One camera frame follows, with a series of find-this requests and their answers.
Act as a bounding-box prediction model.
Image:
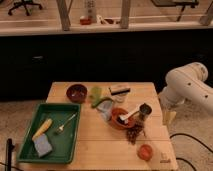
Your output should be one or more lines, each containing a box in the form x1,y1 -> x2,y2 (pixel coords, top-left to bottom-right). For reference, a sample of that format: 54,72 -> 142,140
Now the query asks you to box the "silver fork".
55,113 -> 77,134

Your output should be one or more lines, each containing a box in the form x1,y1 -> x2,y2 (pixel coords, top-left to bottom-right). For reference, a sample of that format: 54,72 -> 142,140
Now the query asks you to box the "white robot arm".
158,62 -> 213,126

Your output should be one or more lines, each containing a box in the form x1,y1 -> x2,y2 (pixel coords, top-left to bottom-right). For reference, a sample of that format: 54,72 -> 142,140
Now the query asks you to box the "metal cup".
139,103 -> 152,121

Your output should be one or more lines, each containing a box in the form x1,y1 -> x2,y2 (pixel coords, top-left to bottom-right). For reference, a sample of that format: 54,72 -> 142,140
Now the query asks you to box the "brown dried bunch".
126,122 -> 144,145

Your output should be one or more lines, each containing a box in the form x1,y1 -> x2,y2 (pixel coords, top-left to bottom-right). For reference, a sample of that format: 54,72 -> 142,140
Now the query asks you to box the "red tomato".
138,144 -> 153,161

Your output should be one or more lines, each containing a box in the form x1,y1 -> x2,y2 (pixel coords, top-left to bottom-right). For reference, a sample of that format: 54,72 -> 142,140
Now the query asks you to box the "white spoon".
119,105 -> 141,121

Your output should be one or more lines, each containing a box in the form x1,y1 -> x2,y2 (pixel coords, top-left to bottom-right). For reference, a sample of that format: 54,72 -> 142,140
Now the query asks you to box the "black and white brush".
109,84 -> 130,96

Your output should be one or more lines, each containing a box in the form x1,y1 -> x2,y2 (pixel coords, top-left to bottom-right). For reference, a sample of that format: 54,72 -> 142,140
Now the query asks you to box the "orange bowl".
110,108 -> 135,130

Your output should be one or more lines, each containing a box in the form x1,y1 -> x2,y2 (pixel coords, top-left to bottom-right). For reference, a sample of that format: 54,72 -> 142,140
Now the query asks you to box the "dark red bowl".
66,84 -> 87,104

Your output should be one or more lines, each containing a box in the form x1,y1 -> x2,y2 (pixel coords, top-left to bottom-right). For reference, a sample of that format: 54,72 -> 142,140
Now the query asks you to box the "green plastic tray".
17,103 -> 81,164

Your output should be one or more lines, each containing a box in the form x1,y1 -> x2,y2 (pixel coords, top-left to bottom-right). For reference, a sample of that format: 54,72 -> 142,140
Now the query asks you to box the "red object on shelf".
79,16 -> 92,25

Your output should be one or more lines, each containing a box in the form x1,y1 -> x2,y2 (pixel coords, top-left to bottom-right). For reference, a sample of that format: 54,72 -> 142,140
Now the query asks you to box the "blue sponge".
34,134 -> 52,157

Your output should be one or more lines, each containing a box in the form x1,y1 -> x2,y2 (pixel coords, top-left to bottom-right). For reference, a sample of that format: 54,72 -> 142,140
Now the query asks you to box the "black office chair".
8,0 -> 43,16

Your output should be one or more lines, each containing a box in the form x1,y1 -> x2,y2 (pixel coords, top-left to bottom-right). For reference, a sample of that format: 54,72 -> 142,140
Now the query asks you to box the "black cable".
169,132 -> 213,171

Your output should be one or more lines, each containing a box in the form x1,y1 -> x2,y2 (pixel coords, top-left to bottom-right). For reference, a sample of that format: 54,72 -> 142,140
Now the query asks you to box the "wooden shelf frame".
0,0 -> 213,35

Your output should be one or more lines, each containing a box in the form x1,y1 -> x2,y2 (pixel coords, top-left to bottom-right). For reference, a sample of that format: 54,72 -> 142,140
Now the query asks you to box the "black post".
5,138 -> 15,171

